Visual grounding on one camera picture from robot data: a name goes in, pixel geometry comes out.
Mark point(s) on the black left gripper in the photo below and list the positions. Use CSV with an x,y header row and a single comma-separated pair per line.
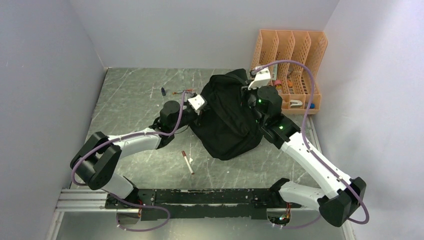
x,y
197,117

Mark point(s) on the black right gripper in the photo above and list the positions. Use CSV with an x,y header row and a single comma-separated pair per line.
x,y
245,92

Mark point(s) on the black student backpack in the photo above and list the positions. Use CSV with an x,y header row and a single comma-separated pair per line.
x,y
226,127

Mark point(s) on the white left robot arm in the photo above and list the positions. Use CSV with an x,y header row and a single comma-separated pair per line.
x,y
96,161

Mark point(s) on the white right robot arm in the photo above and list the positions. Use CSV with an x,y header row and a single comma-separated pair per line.
x,y
338,195

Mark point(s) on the pink bottle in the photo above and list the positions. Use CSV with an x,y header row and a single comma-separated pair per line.
x,y
278,86

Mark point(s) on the white stapler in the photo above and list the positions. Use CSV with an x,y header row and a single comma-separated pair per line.
x,y
295,103

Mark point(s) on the tall white green box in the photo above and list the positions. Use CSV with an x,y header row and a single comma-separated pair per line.
x,y
274,74

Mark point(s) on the red white pen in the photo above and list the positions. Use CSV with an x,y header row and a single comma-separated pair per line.
x,y
188,163

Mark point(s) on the red orange clear pen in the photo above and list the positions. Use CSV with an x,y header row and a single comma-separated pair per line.
x,y
182,91

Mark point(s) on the orange plastic desk organizer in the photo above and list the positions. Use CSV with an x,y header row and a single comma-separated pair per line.
x,y
302,52

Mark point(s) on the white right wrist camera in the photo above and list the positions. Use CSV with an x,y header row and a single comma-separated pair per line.
x,y
261,77

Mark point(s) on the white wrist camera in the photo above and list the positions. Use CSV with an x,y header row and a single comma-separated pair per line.
x,y
261,77
197,102

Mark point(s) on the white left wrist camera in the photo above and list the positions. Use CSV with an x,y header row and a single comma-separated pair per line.
x,y
197,102

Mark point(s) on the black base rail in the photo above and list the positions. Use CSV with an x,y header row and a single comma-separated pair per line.
x,y
254,203

